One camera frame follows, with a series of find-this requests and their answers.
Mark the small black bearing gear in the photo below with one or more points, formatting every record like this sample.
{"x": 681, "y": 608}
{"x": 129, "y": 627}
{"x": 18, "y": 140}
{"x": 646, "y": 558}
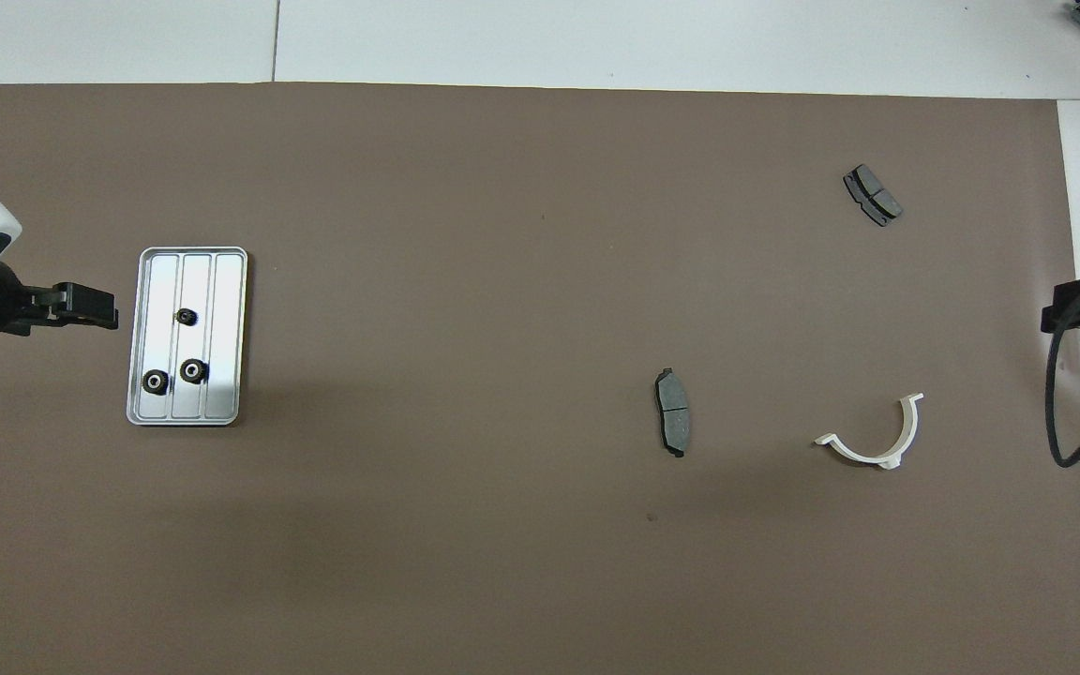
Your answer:
{"x": 186, "y": 317}

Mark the brown table mat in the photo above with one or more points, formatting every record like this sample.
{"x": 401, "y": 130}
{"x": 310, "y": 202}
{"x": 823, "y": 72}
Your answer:
{"x": 502, "y": 281}

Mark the long grey brake pad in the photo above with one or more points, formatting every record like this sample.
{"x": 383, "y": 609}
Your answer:
{"x": 672, "y": 412}

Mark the large black bearing gear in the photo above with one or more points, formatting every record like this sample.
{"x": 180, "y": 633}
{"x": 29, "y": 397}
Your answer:
{"x": 194, "y": 371}
{"x": 155, "y": 382}

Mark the short grey brake pad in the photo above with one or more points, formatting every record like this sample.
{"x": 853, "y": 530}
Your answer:
{"x": 873, "y": 195}

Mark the silver metal tray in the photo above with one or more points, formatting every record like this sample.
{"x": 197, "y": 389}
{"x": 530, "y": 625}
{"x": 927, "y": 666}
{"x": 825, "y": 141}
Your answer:
{"x": 221, "y": 328}

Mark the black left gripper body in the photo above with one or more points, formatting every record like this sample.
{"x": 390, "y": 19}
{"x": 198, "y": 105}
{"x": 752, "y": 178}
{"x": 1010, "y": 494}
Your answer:
{"x": 15, "y": 305}

